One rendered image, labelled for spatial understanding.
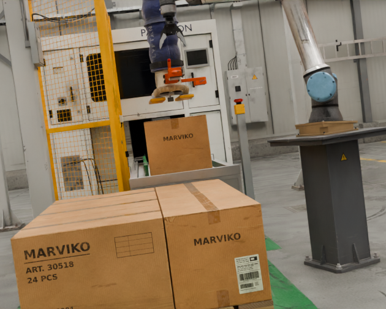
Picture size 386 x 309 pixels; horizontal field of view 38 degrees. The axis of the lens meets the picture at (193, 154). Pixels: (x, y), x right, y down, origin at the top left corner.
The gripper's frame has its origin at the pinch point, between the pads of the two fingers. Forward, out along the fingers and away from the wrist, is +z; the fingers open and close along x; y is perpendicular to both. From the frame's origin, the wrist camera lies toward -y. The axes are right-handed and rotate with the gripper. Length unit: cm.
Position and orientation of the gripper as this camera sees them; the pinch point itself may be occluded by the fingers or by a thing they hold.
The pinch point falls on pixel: (173, 48)
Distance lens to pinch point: 329.0
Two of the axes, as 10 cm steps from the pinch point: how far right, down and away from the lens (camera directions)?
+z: 1.2, 9.9, 0.5
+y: -1.0, -0.4, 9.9
